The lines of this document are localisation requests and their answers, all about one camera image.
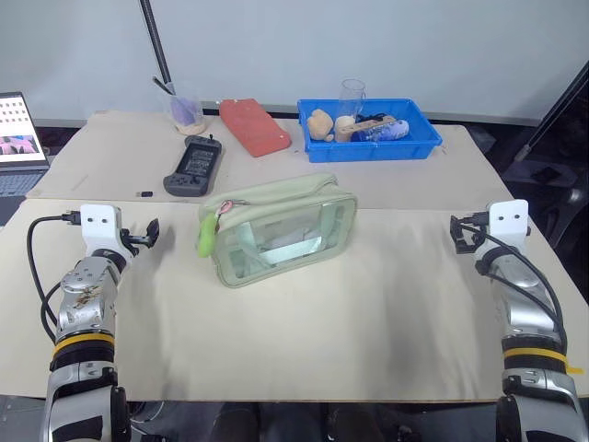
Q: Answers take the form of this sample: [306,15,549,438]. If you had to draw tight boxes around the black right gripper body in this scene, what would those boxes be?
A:
[462,212,491,255]

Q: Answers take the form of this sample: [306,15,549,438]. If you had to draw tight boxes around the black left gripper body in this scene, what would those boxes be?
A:
[119,227,149,257]

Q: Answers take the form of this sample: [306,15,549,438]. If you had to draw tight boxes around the green transparent toiletry pouch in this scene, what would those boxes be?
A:
[197,172,360,291]

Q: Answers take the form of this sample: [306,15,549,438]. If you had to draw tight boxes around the lime green zipper pull tag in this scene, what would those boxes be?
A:
[197,212,219,258]

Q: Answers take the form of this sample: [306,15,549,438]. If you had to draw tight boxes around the beige board with cut corners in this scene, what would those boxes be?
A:
[26,110,515,212]

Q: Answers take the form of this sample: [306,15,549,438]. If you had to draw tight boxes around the dark grey handheld game console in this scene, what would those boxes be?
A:
[162,134,224,199]

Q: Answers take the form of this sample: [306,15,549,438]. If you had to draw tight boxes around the tan round coaster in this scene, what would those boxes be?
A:
[173,114,206,136]

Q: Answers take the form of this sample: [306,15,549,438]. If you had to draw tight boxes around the blue plastic bin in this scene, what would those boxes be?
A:
[295,97,445,164]

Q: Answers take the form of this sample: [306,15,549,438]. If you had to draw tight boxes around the blue and white bottle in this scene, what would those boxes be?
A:
[352,119,411,144]

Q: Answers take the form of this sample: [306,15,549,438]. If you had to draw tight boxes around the clear cup with purple cloth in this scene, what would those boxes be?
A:
[167,93,202,129]

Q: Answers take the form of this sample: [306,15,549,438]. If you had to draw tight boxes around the wooden ruler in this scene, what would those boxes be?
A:
[349,115,398,134]

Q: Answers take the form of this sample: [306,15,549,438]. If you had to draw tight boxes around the red rectangular block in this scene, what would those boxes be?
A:
[218,97,293,159]

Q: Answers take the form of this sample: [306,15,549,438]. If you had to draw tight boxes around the beige cylindrical block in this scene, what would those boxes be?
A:
[333,115,357,144]

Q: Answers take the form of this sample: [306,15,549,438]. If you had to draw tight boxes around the grey laptop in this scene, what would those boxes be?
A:
[0,90,52,227]

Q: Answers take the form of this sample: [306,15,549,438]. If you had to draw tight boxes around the tall clear plastic cup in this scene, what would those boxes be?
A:
[339,78,368,122]

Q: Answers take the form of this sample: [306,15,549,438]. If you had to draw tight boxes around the large beige board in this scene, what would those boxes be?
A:
[0,197,589,402]

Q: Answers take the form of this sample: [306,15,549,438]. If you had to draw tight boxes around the black pole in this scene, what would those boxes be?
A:
[138,0,175,96]

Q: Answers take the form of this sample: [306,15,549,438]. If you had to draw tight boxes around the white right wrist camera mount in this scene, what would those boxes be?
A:
[488,199,530,252]

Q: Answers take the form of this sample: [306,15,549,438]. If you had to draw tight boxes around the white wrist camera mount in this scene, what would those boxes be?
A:
[79,204,124,254]
[488,199,530,252]

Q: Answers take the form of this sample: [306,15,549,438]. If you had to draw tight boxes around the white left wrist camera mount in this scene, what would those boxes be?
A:
[79,204,124,254]

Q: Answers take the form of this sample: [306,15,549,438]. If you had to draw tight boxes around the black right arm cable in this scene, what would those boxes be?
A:
[459,222,570,366]

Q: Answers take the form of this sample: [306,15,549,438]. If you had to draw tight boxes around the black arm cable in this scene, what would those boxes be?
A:
[26,210,83,344]
[459,222,570,366]

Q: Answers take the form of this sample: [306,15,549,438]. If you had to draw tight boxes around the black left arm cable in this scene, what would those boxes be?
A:
[26,210,83,344]

